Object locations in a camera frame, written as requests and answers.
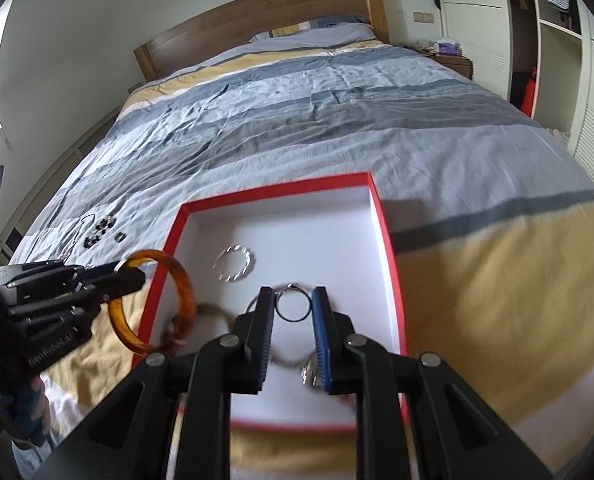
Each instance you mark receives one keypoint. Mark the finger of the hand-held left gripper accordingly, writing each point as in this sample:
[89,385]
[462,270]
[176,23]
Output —
[102,271]
[127,284]

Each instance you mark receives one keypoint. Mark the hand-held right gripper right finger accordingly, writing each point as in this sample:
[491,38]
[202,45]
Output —
[323,345]

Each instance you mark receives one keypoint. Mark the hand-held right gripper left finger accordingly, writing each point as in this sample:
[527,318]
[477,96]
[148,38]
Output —
[264,345]

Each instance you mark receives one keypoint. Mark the amber resin bangle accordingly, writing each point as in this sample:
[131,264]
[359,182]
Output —
[187,290]

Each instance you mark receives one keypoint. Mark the red cardboard box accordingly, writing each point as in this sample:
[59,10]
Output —
[302,220]

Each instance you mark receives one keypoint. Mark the person's left hand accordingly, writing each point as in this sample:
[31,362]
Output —
[45,410]

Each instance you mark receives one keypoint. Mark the bed with striped duvet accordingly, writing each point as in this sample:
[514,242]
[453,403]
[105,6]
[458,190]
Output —
[377,120]

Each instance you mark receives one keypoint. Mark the wooden headboard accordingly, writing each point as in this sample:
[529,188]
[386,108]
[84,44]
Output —
[257,15]

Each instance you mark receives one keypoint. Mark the wooden nightstand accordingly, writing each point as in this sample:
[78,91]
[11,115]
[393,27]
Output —
[457,65]

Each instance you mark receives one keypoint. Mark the blue grey pillow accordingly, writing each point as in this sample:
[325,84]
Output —
[322,30]

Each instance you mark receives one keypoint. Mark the purple tissue box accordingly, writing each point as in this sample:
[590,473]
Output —
[449,48]

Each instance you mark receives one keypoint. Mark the red item in wardrobe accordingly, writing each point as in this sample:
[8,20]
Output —
[528,92]

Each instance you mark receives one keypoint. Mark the white wardrobe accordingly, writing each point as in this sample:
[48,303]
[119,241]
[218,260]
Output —
[482,10]

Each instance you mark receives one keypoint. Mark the wall socket panel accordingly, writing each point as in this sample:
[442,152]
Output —
[423,16]

